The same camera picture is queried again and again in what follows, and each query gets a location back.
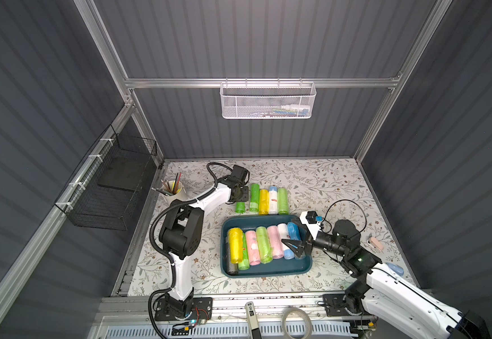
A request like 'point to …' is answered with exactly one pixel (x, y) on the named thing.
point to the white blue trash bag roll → (273, 200)
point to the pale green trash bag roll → (264, 246)
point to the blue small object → (398, 269)
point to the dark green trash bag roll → (254, 198)
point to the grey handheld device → (252, 320)
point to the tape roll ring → (307, 321)
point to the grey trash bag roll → (232, 268)
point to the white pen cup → (172, 188)
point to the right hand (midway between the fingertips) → (292, 230)
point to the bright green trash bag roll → (239, 207)
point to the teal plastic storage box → (290, 264)
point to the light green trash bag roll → (283, 201)
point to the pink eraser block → (377, 244)
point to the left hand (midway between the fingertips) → (245, 195)
